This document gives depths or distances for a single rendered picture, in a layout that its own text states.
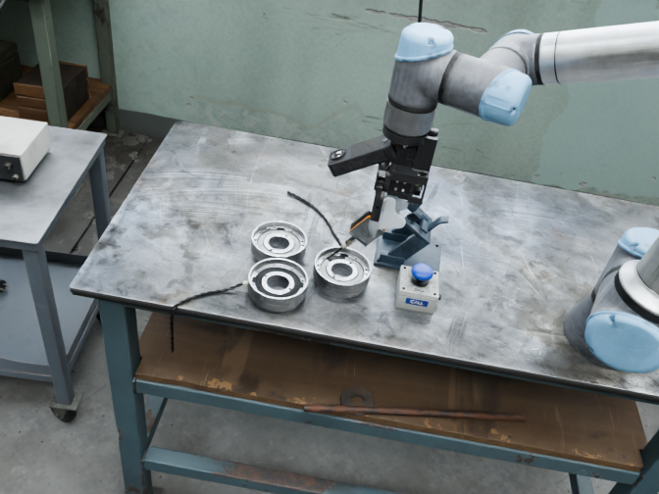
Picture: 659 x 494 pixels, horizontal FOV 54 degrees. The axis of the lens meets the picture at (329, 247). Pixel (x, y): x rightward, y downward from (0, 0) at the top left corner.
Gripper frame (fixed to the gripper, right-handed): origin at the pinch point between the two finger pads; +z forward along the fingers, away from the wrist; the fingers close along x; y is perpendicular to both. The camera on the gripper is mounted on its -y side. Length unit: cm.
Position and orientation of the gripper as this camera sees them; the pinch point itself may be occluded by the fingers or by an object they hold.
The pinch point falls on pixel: (372, 224)
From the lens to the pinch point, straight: 113.2
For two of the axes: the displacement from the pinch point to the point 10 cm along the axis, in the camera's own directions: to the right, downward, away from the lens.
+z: -1.2, 7.6, 6.4
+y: 9.8, 2.0, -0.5
